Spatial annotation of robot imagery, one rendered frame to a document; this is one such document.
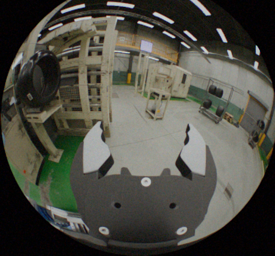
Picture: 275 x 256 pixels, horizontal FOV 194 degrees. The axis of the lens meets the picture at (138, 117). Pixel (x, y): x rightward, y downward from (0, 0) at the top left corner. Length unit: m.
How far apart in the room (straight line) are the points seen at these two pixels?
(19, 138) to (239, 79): 11.93
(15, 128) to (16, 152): 0.28
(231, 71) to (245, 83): 2.02
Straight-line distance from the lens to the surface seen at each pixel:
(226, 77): 10.68
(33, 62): 0.87
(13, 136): 1.40
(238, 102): 10.20
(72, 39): 1.24
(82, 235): 0.50
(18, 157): 1.47
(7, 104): 0.83
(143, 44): 4.28
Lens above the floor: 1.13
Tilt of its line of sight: 30 degrees down
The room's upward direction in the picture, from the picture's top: 9 degrees clockwise
